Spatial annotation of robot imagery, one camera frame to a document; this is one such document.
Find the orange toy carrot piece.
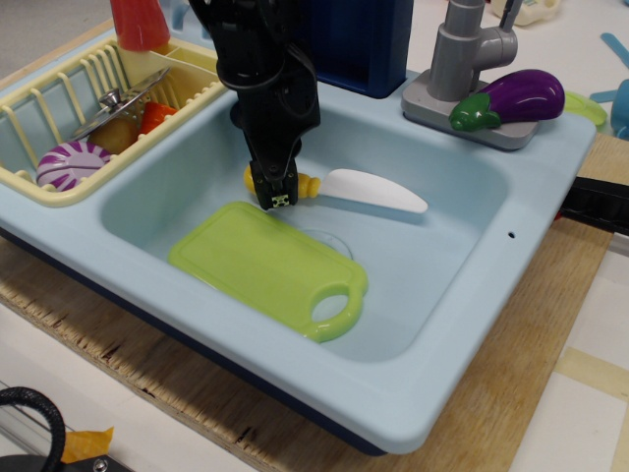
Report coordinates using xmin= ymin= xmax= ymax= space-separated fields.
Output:
xmin=140 ymin=101 xmax=177 ymax=135

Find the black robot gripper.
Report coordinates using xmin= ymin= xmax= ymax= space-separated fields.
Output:
xmin=231 ymin=42 xmax=320 ymax=210

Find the light blue toy sink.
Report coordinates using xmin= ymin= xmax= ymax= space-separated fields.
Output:
xmin=1 ymin=84 xmax=596 ymax=454

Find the yellow toy potato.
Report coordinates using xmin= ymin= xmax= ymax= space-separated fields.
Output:
xmin=87 ymin=118 xmax=139 ymax=154

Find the blue plastic utensil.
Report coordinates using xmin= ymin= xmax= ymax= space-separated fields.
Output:
xmin=590 ymin=32 xmax=628 ymax=142

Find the grey toy faucet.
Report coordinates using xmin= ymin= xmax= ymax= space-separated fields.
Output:
xmin=401 ymin=0 xmax=538 ymax=151

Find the green plastic cutting board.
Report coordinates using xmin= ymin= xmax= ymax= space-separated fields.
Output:
xmin=168 ymin=202 xmax=369 ymax=342

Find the black clamp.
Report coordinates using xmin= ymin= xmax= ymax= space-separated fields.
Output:
xmin=556 ymin=177 xmax=628 ymax=235

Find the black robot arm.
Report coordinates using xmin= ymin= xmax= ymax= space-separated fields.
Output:
xmin=191 ymin=1 xmax=320 ymax=209

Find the cream yellow dish rack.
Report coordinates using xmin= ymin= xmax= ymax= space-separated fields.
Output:
xmin=1 ymin=36 xmax=226 ymax=207

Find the metal pot lid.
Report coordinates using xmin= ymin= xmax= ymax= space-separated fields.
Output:
xmin=72 ymin=67 xmax=170 ymax=141

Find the purple white toy onion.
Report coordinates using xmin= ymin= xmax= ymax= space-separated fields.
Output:
xmin=36 ymin=141 xmax=112 ymax=192

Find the dark blue plastic box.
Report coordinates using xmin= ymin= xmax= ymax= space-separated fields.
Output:
xmin=295 ymin=0 xmax=414 ymax=98

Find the cream white toy object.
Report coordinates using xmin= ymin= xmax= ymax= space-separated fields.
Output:
xmin=489 ymin=0 xmax=561 ymax=31

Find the yellow handled white toy knife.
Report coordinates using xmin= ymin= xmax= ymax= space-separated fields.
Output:
xmin=243 ymin=166 xmax=429 ymax=214

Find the wooden base board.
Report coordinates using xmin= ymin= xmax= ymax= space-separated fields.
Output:
xmin=0 ymin=132 xmax=629 ymax=472

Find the black cable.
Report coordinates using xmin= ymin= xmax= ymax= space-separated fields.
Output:
xmin=0 ymin=386 xmax=67 ymax=468

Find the blue plate holder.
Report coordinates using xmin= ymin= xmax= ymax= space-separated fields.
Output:
xmin=163 ymin=0 xmax=211 ymax=44

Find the yellow tape piece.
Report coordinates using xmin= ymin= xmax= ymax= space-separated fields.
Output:
xmin=61 ymin=427 xmax=115 ymax=464

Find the red plastic cup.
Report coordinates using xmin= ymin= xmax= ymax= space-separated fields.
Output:
xmin=110 ymin=0 xmax=170 ymax=52

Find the purple toy eggplant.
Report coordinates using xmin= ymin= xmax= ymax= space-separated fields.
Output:
xmin=448 ymin=69 xmax=565 ymax=132

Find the lime green plastic plate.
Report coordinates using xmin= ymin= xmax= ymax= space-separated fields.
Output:
xmin=564 ymin=91 xmax=607 ymax=128

